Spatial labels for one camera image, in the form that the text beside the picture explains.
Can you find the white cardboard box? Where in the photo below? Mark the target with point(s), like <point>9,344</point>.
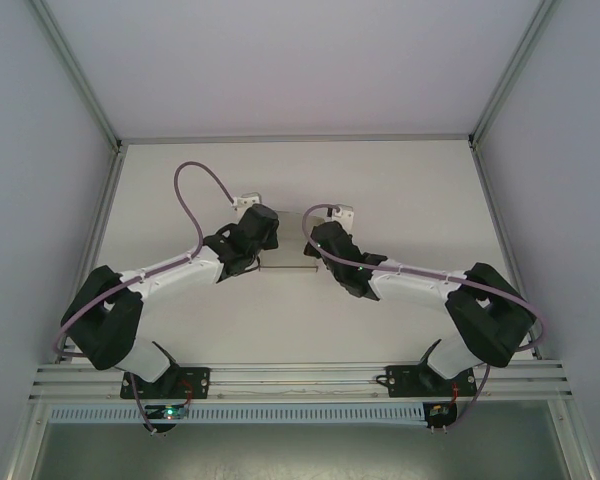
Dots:
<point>292,240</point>

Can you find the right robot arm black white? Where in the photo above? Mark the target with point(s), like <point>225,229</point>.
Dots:
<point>415,290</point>

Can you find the small circuit board green light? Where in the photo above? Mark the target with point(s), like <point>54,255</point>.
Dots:
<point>169,413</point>

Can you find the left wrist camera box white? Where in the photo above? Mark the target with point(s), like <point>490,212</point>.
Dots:
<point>250,197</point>

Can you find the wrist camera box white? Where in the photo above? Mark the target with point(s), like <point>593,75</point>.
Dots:
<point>250,197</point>
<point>345,215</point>

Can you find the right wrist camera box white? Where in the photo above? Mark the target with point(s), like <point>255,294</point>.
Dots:
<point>345,215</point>

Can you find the aluminium frame crossbar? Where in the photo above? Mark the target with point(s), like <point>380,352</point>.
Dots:
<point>295,138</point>

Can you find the aluminium mounting rail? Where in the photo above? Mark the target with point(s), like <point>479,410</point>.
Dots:
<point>300,375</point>

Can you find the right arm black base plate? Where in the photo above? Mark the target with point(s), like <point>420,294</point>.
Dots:
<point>402,382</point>

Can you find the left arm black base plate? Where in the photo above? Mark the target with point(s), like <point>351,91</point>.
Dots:
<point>195,375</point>

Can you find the aluminium frame post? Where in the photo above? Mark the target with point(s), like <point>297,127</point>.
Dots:
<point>80,75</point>
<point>508,75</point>

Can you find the aluminium frame leg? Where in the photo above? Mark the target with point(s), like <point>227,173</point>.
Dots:
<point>572,440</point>
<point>27,440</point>

